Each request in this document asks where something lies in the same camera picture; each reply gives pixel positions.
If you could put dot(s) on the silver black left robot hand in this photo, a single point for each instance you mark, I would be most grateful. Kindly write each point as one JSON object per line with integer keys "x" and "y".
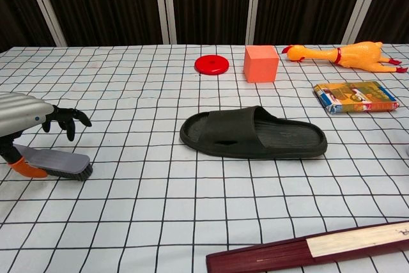
{"x": 19, "y": 113}

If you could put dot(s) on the grey cleaning brush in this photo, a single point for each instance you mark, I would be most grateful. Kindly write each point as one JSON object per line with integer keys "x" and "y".
{"x": 57, "y": 158}

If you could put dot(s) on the black rubber slipper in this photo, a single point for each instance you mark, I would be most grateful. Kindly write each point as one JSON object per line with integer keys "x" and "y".
{"x": 233, "y": 129}

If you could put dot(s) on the dark white-framed partition screen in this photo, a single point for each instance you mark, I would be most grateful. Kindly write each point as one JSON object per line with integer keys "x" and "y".
{"x": 112, "y": 1}

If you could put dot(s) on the white black checked tablecloth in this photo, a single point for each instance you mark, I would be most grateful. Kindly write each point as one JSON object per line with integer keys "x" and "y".
{"x": 143, "y": 206}

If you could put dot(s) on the red round disc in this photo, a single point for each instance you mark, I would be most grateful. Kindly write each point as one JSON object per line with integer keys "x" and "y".
{"x": 212, "y": 65}

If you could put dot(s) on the orange foam cube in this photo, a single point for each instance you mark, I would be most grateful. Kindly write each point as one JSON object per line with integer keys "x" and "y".
{"x": 260, "y": 65}

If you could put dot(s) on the dark red folded fan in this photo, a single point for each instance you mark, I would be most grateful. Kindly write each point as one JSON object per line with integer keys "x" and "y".
{"x": 255, "y": 257}

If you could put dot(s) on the orange printed snack packet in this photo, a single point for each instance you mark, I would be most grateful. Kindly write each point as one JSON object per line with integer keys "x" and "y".
{"x": 354, "y": 97}

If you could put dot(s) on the yellow rubber chicken toy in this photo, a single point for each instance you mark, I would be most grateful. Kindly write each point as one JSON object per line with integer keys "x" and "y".
{"x": 361, "y": 54}

